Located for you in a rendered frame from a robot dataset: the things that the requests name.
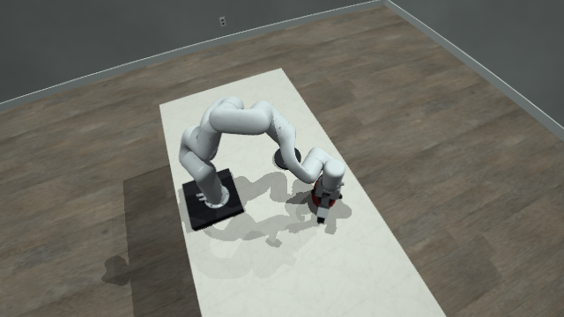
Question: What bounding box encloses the red kettle with black handle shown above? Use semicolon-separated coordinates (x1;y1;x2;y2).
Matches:
312;175;335;224

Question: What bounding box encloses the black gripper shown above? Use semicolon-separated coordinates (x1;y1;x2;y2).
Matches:
311;178;343;205

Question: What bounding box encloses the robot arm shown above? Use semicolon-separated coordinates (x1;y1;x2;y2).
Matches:
179;96;345;209

